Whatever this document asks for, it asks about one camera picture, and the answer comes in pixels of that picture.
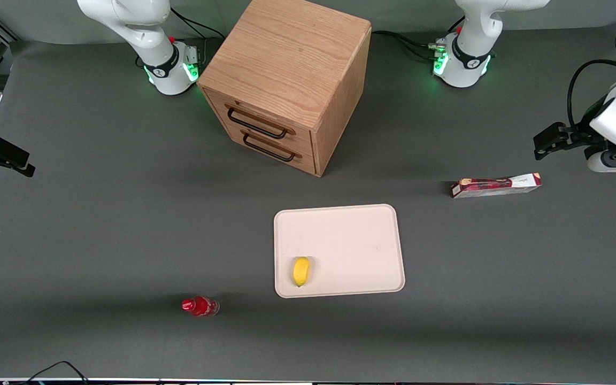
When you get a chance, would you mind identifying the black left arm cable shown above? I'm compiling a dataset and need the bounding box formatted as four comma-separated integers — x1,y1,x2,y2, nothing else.
567,19,616,130

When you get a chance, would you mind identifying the black right base cable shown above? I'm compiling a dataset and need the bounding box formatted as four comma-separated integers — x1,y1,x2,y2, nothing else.
136,7,226,69

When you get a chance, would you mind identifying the thin black table-edge cable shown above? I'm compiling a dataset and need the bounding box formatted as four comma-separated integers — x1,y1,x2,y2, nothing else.
22,360,90,385

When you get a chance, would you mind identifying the yellow lemon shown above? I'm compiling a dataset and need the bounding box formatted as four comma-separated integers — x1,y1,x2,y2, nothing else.
292,257,311,288

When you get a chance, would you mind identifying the red drink bottle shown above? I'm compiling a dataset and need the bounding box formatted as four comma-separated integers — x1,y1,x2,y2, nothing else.
181,296,220,317

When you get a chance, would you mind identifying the black left base cable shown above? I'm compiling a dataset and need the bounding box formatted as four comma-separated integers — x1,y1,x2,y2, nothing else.
371,16,466,61

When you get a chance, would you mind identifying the long black drawer handle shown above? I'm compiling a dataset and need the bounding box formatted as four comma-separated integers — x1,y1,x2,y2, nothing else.
226,104,294,140

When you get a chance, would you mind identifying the short black drawer handle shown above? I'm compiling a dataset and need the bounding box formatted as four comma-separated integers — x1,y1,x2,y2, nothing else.
242,131,299,163

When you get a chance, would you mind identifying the black base cable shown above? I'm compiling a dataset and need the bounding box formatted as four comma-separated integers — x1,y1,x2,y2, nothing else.
136,7,226,69
371,16,466,61

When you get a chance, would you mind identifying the wooden drawer cabinet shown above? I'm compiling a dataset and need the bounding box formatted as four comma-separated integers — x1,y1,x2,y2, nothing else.
197,0,373,178

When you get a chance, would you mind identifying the red cookie box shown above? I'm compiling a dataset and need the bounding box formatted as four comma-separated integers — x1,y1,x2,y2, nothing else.
451,173,542,199

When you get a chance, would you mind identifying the cream plastic tray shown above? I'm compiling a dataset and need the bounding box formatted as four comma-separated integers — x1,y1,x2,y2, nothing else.
274,204,406,299

